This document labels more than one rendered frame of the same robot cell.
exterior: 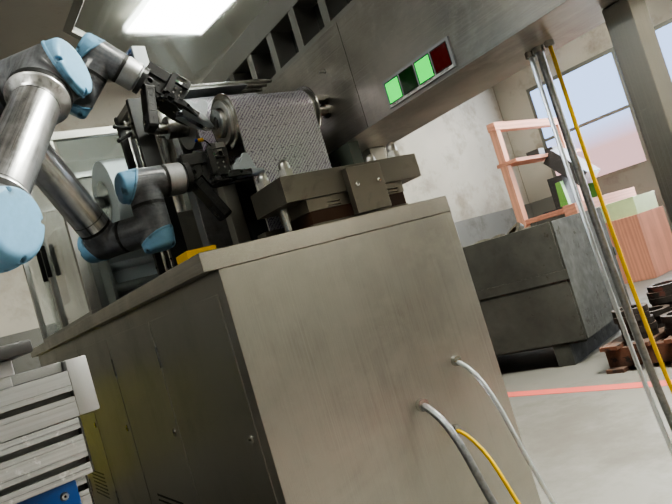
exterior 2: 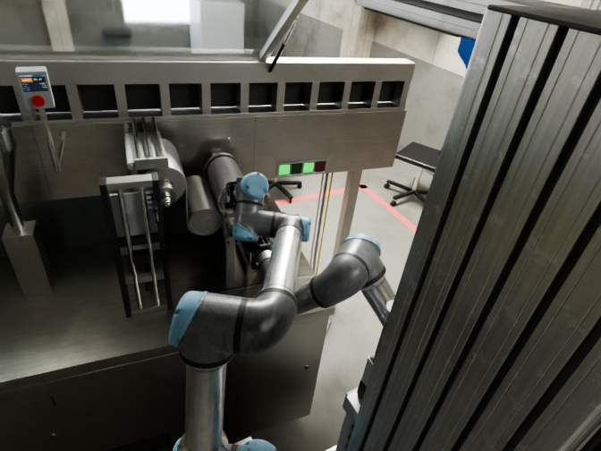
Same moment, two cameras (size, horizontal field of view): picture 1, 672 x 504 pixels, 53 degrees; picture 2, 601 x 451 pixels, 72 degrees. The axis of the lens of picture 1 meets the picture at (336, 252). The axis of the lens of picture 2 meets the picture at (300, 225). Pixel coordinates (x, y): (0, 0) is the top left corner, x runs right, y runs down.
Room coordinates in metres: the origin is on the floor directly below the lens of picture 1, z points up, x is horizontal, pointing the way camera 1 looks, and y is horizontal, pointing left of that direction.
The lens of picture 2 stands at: (1.28, 1.41, 2.06)
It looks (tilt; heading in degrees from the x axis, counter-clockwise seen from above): 35 degrees down; 278
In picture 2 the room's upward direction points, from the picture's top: 7 degrees clockwise
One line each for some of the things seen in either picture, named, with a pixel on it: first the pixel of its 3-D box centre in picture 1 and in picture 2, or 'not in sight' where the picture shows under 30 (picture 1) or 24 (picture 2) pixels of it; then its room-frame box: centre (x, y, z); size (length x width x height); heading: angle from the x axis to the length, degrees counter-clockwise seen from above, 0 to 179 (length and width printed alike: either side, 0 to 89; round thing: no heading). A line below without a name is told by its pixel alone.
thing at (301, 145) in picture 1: (289, 159); not in sight; (1.72, 0.05, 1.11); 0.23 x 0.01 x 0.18; 123
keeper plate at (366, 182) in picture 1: (367, 187); not in sight; (1.57, -0.11, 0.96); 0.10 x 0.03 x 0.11; 123
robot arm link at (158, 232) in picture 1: (148, 229); not in sight; (1.50, 0.39, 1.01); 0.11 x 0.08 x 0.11; 77
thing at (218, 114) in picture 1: (219, 123); not in sight; (1.69, 0.19, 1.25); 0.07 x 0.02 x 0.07; 33
